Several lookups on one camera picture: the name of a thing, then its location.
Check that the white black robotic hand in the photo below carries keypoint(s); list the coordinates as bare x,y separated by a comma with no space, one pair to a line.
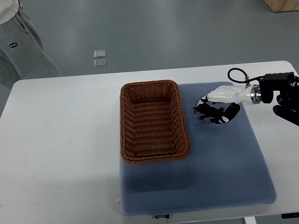
230,97

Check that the dark toy crocodile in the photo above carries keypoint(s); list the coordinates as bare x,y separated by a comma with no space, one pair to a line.
207,111

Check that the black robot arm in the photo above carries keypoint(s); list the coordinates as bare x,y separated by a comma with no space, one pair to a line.
287,84

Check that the brown wicker basket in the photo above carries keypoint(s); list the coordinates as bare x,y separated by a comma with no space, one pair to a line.
152,123

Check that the blue foam cushion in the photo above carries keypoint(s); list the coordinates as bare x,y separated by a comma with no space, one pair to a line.
225,168

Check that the wooden box corner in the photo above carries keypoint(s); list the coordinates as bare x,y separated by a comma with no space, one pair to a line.
283,5

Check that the lower metal floor plate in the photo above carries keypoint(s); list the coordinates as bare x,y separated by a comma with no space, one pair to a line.
100,63

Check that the metal floor plate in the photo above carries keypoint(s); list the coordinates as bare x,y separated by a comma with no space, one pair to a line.
100,63
100,53

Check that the black table controller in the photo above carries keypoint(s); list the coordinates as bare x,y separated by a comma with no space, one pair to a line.
290,215

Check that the table control label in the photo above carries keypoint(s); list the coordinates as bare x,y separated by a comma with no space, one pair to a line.
166,216

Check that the upper metal floor plate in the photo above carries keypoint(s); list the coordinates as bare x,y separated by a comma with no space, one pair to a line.
100,53

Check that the person in grey sweatpants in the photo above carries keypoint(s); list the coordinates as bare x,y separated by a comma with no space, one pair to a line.
22,55

